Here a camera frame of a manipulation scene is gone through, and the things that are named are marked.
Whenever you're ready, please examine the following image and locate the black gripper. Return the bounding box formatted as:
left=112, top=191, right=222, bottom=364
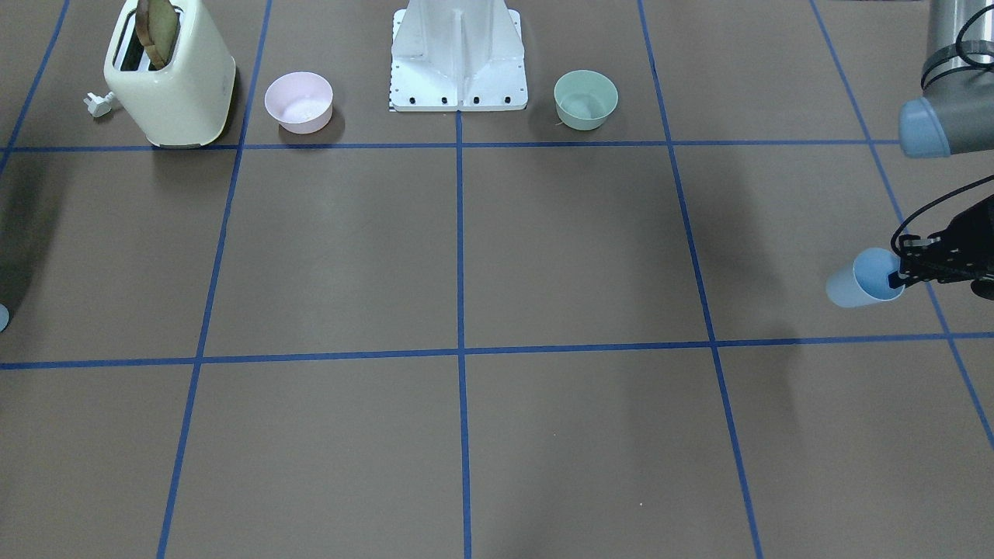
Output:
left=888, top=204, right=993, bottom=300

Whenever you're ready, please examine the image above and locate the light blue cup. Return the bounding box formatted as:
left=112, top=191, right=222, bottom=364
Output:
left=825, top=248, right=905, bottom=308
left=0, top=304, right=11, bottom=332

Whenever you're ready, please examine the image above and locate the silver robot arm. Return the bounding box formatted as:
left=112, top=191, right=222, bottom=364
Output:
left=888, top=1, right=993, bottom=300

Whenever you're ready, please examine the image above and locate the green plastic bowl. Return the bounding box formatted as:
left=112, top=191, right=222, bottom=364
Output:
left=553, top=68, right=619, bottom=131

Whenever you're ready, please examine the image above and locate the pink plastic bowl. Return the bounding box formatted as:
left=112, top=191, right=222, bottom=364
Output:
left=263, top=71, right=334, bottom=134

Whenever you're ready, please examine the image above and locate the cream two-slot toaster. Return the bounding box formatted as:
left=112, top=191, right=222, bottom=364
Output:
left=103, top=1, right=237, bottom=148

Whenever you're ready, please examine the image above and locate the toast slice in toaster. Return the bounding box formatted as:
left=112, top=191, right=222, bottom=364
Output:
left=134, top=0, right=179, bottom=71

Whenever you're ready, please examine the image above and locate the white power plug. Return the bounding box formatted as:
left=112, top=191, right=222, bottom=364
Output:
left=84, top=92, right=117, bottom=118

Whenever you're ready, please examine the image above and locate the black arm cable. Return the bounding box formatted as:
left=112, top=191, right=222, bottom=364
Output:
left=890, top=0, right=994, bottom=257

